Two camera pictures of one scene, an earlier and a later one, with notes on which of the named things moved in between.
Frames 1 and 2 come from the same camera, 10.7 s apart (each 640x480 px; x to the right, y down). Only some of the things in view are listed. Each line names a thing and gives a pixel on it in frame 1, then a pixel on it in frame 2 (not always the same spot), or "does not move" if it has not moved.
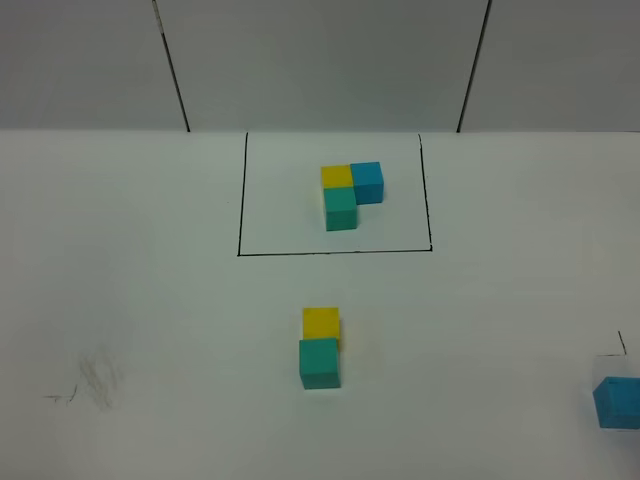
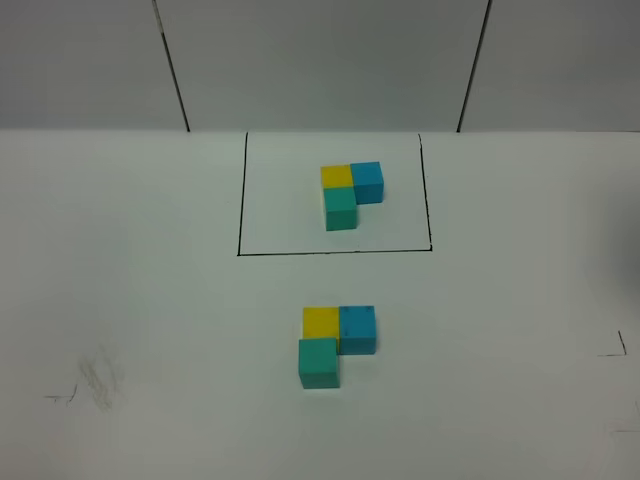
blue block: x=617 y=400 -> x=356 y=330
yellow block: x=321 y=323 does not move
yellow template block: x=336 y=176 does not move
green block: x=319 y=363 does not move
